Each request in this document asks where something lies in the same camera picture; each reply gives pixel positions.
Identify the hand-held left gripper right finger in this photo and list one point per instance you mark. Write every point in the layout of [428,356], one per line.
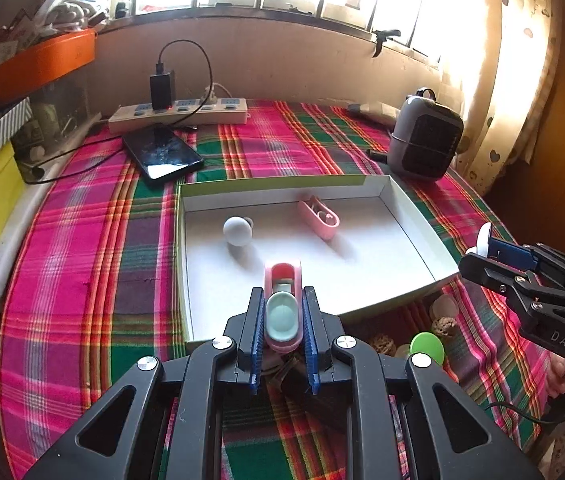
[310,340]

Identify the beige pouch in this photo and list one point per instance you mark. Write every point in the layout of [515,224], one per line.
[372,111]

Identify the pink oval case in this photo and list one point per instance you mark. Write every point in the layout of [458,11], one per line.
[320,217]

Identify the white power strip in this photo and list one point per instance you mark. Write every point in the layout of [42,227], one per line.
[222,115]

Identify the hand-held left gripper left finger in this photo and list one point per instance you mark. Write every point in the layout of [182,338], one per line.
[257,340]

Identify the black charger brick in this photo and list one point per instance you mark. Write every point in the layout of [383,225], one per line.
[162,90]

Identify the black smartphone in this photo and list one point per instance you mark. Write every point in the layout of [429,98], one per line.
[165,152]

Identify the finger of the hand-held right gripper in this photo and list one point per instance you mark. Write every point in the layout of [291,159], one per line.
[512,255]
[487,270]

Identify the small pink and teal case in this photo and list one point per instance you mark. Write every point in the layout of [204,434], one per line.
[282,310]

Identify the white cardboard box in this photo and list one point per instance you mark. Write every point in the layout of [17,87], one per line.
[362,260]

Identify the orange shelf tray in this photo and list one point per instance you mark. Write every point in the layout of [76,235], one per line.
[37,65]

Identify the white round knob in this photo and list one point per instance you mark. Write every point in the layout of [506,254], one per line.
[237,231]

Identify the green and white suction knob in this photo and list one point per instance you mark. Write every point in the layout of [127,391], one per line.
[427,347]

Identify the small white round item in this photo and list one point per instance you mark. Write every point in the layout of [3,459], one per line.
[483,245]

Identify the pile of bags and papers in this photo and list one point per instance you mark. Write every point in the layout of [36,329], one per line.
[70,5]

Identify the grey desktop heater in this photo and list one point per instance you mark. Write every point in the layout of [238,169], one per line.
[427,140]

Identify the heart print curtain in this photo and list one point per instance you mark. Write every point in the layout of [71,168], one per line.
[507,60]

